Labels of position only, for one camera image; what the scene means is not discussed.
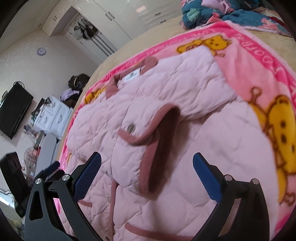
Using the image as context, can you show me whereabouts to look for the black bag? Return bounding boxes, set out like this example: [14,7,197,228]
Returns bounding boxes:
[68,73,90,91]

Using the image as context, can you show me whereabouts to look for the teal flamingo quilt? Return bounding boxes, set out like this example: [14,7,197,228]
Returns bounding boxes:
[180,0,292,37]

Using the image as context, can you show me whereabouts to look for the round wall clock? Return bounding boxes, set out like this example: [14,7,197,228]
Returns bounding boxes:
[37,47,46,56]

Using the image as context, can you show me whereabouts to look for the hanging bags on door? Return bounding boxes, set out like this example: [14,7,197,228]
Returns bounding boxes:
[72,18,98,40]

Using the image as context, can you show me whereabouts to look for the grey chair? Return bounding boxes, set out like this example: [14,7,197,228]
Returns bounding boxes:
[34,133,60,178]

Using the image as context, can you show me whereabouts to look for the white wardrobe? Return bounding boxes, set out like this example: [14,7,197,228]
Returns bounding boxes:
[74,0,182,49]

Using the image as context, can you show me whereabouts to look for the black speaker box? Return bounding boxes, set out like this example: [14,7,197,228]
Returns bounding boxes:
[1,152,28,204]

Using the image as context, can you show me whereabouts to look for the black wall television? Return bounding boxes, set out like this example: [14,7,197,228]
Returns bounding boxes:
[0,82,34,140]

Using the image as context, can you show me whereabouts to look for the pink quilted jacket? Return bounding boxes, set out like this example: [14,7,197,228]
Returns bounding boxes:
[66,46,278,240]

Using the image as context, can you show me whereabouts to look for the lilac clothes pile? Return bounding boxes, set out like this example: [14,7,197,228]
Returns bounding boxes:
[60,88,80,101]

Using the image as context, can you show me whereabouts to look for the pink cartoon fleece blanket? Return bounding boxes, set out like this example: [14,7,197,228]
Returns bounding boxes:
[60,22,295,240]

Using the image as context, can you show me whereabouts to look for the white drawer cabinet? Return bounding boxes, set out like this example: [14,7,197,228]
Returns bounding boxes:
[32,95,73,140]

